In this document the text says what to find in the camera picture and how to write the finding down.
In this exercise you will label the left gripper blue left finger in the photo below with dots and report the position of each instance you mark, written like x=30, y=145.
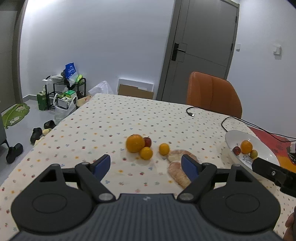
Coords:
x=93, y=172

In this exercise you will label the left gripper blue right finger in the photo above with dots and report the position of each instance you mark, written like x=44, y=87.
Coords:
x=199, y=173

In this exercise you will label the small yellow citrus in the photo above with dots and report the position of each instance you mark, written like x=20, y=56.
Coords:
x=146, y=153
x=164, y=149

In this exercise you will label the small green-yellow fruit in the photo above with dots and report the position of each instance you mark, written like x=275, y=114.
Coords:
x=253, y=154

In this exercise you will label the large orange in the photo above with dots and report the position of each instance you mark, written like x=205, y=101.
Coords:
x=246, y=147
x=134, y=143

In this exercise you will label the small red apple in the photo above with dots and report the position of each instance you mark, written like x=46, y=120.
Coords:
x=236, y=150
x=147, y=142

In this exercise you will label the peeled pomelo segment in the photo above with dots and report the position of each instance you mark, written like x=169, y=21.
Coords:
x=176, y=155

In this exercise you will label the red orange cartoon mat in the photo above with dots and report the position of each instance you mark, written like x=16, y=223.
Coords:
x=277, y=147

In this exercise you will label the white ceramic bowl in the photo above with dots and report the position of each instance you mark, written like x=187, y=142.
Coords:
x=234, y=138

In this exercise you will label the black shoe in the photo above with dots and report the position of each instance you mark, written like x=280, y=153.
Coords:
x=36, y=135
x=14, y=152
x=49, y=124

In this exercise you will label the white plastic bag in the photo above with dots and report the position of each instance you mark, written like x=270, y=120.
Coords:
x=63, y=108

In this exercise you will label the orange leather chair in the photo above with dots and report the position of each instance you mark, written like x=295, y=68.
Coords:
x=214, y=94

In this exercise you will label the clear plastic bag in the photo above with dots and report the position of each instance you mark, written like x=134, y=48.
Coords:
x=103, y=88

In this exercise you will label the cardboard sheet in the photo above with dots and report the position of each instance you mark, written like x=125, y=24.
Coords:
x=132, y=91

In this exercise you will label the black shelf rack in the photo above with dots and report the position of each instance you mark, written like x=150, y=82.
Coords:
x=58, y=84

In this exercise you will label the green tissue box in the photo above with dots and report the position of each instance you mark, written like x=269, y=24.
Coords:
x=42, y=100

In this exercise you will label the green floor mat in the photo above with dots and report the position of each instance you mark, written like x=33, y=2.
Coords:
x=15, y=114

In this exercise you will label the blue plastic bag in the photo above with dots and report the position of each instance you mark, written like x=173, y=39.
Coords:
x=70, y=71

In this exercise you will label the white wall switch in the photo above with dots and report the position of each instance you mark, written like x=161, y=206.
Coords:
x=277, y=50

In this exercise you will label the grey door with handle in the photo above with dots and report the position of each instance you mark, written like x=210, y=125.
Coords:
x=201, y=38

